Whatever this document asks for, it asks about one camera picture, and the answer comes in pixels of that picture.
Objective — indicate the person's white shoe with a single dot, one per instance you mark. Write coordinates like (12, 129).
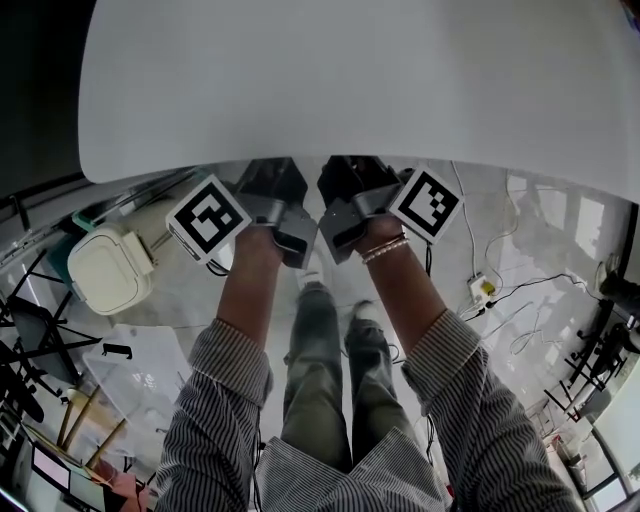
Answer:
(311, 278)
(367, 310)

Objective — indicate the person's left forearm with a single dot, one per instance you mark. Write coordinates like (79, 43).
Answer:
(250, 290)

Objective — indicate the white power strip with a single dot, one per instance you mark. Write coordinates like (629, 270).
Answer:
(481, 289)

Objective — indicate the white desk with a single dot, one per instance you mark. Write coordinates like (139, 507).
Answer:
(350, 75)

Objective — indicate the clear plastic storage box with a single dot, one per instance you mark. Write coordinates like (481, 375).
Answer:
(145, 380)

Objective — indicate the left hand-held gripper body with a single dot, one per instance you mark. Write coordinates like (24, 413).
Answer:
(210, 217)

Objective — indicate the black folding chair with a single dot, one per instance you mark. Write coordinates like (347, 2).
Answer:
(35, 330)

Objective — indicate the person's grey-green trousers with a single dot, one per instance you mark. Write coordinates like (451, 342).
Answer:
(315, 380)

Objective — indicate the person's striped shirt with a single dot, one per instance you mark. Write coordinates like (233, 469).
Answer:
(225, 425)

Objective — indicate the person's white right shoe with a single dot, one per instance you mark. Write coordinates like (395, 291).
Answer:
(367, 310)

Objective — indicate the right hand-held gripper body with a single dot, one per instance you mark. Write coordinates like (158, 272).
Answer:
(425, 205)

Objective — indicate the wooden stool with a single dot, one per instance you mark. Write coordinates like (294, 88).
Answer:
(75, 397)

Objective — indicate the cream lidded trash bin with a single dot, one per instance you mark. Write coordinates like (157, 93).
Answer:
(107, 270)

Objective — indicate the person's white left shoe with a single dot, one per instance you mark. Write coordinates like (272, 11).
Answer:
(311, 278)

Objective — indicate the black wheeled chair base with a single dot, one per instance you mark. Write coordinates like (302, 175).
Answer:
(600, 350)

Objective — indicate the person's right forearm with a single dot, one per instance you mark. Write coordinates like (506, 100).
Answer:
(405, 295)

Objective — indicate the small screen device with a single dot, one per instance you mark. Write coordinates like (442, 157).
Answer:
(50, 467)

